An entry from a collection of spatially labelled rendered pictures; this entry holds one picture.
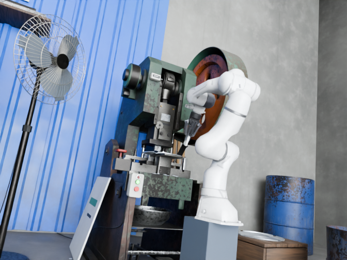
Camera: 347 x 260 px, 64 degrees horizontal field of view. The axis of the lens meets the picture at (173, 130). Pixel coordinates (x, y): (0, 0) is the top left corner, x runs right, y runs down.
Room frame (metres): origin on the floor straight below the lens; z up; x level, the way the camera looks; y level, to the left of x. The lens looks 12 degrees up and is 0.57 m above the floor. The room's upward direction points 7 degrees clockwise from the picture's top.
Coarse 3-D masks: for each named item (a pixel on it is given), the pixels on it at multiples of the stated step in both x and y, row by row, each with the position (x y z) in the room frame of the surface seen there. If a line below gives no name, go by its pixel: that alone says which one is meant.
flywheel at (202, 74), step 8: (208, 56) 2.17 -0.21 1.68; (216, 56) 2.05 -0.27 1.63; (200, 64) 2.27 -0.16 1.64; (208, 64) 2.20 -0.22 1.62; (216, 64) 2.10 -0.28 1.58; (224, 64) 1.95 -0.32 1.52; (200, 72) 2.32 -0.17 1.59; (208, 72) 2.21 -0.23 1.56; (216, 72) 2.10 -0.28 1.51; (224, 72) 1.94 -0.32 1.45; (200, 80) 2.31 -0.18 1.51; (216, 96) 2.12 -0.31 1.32; (224, 96) 1.91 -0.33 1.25; (216, 104) 2.06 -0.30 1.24; (208, 112) 2.15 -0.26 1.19; (216, 112) 1.99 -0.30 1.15; (200, 120) 2.28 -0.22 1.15; (208, 120) 2.14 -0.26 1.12; (200, 128) 2.23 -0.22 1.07; (208, 128) 2.07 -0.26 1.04
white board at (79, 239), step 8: (96, 184) 2.39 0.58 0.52; (104, 184) 2.09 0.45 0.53; (96, 192) 2.26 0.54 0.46; (104, 192) 2.02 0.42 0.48; (88, 200) 2.44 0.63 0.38; (96, 200) 2.15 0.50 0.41; (88, 208) 2.30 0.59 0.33; (96, 208) 2.04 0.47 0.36; (88, 216) 2.18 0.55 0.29; (80, 224) 2.36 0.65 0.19; (88, 224) 2.08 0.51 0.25; (80, 232) 2.24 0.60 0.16; (88, 232) 2.00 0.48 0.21; (72, 240) 2.41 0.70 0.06; (80, 240) 2.13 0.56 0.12; (72, 248) 2.29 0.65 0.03; (80, 248) 2.04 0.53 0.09; (72, 256) 2.17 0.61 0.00; (80, 256) 1.98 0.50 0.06
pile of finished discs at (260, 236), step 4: (240, 232) 1.83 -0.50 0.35; (244, 232) 1.86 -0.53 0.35; (248, 232) 1.89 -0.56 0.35; (252, 232) 1.91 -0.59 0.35; (256, 232) 1.92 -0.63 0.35; (260, 232) 1.92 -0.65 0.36; (248, 236) 1.67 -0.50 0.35; (252, 236) 1.71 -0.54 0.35; (256, 236) 1.73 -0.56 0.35; (260, 236) 1.72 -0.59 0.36; (264, 236) 1.74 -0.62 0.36; (268, 236) 1.76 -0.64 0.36; (272, 236) 1.83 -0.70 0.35; (276, 236) 1.84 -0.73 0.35; (268, 240) 1.64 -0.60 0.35; (272, 240) 1.64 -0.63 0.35; (276, 240) 1.65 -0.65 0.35; (280, 240) 1.67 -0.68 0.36; (284, 240) 1.71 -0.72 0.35
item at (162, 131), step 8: (160, 104) 1.96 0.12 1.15; (168, 104) 1.99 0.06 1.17; (160, 112) 1.97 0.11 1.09; (168, 112) 2.00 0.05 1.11; (160, 120) 1.97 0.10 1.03; (168, 120) 2.00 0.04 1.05; (152, 128) 1.99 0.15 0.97; (160, 128) 1.94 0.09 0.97; (168, 128) 2.00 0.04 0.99; (152, 136) 1.97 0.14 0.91; (160, 136) 1.95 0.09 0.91; (168, 136) 1.97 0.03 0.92
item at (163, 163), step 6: (150, 156) 1.99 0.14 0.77; (156, 156) 1.92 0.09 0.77; (162, 156) 1.88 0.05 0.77; (168, 156) 1.83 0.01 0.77; (174, 156) 1.79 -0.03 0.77; (180, 156) 1.81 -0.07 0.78; (156, 162) 1.91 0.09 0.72; (162, 162) 1.89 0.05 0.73; (168, 162) 1.91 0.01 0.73; (156, 168) 1.90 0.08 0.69; (162, 168) 1.89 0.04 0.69; (168, 168) 1.91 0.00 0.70; (162, 174) 1.92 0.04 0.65; (168, 174) 1.92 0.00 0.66
